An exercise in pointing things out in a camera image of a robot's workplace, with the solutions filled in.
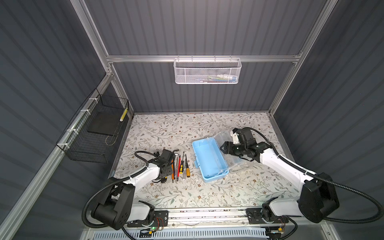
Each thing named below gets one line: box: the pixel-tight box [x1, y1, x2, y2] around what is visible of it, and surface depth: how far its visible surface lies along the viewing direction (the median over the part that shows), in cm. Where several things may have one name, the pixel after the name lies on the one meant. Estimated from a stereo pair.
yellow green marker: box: [119, 107, 128, 122], surface depth 82 cm
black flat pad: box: [87, 111, 123, 137], surface depth 78 cm
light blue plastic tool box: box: [192, 131, 254, 183], surface depth 91 cm
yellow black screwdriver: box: [179, 151, 185, 174], surface depth 91 cm
